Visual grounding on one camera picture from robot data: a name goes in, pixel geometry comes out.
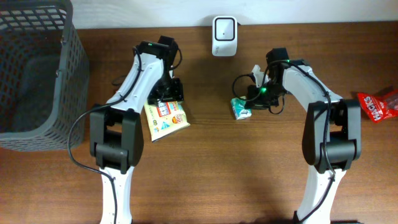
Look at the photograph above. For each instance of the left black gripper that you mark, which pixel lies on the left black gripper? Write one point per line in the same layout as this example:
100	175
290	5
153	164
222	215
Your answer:
170	94

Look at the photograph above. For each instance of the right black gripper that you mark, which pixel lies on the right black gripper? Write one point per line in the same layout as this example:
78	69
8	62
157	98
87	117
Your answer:
254	100

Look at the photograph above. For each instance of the yellow snack bag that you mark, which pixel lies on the yellow snack bag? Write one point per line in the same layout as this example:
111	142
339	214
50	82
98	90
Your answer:
165	119

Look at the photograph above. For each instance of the green Kleenex tissue pack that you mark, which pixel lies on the green Kleenex tissue pack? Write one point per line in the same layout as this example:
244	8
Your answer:
239	110

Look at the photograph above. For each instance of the red Hacks candy bag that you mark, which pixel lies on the red Hacks candy bag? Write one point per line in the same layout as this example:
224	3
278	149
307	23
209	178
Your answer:
379	108

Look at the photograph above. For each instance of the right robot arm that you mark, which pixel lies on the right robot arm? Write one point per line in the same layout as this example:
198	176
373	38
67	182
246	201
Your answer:
332	132

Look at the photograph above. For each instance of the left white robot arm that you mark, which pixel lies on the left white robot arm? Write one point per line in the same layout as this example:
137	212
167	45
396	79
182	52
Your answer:
116	138

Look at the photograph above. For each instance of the white barcode scanner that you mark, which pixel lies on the white barcode scanner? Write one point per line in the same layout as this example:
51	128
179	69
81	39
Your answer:
224	36

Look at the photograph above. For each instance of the grey plastic mesh basket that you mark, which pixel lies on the grey plastic mesh basket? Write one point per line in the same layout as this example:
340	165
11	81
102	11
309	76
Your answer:
44	76

